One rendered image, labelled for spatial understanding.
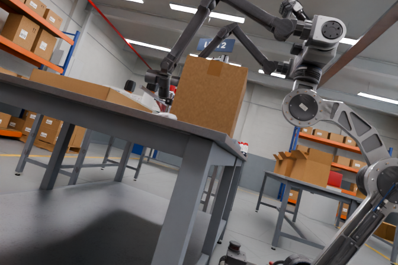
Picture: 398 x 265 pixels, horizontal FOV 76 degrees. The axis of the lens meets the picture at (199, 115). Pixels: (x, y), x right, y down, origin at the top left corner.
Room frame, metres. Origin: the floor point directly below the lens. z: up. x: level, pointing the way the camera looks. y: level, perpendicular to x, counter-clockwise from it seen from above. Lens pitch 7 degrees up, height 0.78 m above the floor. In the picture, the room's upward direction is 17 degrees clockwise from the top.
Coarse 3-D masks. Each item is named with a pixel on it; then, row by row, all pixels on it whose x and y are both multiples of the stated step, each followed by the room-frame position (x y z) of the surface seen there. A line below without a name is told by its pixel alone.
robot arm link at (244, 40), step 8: (232, 24) 1.60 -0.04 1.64; (232, 32) 1.63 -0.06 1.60; (240, 32) 1.61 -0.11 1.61; (240, 40) 1.62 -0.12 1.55; (248, 40) 1.61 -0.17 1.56; (248, 48) 1.62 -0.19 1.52; (256, 48) 1.60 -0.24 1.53; (256, 56) 1.61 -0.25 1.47; (264, 56) 1.60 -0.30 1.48; (264, 64) 1.58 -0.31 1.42; (272, 64) 1.57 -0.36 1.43
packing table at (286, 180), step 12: (264, 180) 4.88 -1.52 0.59; (288, 180) 2.84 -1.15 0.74; (300, 180) 2.78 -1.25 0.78; (288, 192) 2.84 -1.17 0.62; (300, 192) 4.76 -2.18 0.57; (312, 192) 2.80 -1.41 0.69; (324, 192) 2.78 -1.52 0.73; (336, 192) 2.72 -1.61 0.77; (264, 204) 4.87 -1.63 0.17; (348, 216) 2.73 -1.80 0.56; (276, 228) 2.84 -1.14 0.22; (276, 240) 2.84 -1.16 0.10; (300, 240) 2.81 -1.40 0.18
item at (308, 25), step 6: (300, 24) 1.08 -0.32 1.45; (306, 24) 1.07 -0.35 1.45; (312, 24) 1.07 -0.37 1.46; (300, 30) 1.09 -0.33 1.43; (306, 30) 1.08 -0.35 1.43; (312, 30) 1.07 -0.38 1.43; (300, 36) 1.11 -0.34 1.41; (306, 36) 1.09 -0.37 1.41; (312, 36) 1.06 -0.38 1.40; (306, 42) 1.11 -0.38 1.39
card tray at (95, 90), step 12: (36, 72) 0.73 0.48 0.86; (48, 72) 0.72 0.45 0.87; (48, 84) 0.72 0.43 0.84; (60, 84) 0.71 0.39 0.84; (72, 84) 0.70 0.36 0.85; (84, 84) 0.69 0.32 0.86; (96, 84) 0.68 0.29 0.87; (96, 96) 0.68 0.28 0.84; (108, 96) 0.68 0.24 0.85; (120, 96) 0.73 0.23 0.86; (144, 108) 0.89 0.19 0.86
